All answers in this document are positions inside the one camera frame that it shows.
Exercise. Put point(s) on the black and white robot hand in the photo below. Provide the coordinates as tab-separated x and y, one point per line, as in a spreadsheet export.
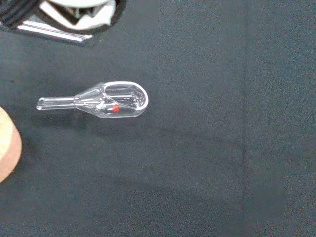
81	14

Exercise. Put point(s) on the clear glass weighing funnel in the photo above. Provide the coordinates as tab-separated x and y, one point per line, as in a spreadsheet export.
116	101

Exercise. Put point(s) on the black bench cloth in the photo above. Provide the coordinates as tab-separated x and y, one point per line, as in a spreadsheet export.
197	148

